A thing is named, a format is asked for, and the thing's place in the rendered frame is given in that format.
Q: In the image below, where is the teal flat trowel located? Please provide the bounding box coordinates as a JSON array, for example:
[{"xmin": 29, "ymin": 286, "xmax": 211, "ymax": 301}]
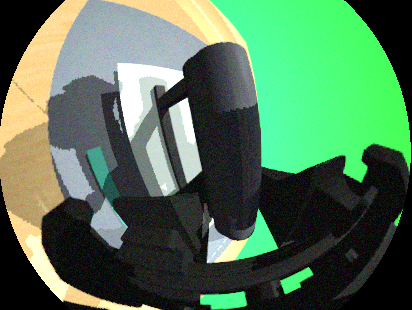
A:
[{"xmin": 86, "ymin": 146, "xmax": 122, "ymax": 207}]

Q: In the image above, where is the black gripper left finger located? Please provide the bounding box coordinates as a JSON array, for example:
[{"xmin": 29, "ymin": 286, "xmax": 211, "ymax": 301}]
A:
[{"xmin": 112, "ymin": 171, "xmax": 211, "ymax": 264}]

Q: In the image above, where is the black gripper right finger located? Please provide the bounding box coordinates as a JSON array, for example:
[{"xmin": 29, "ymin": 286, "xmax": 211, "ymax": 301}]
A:
[{"xmin": 258, "ymin": 154, "xmax": 347, "ymax": 248}]

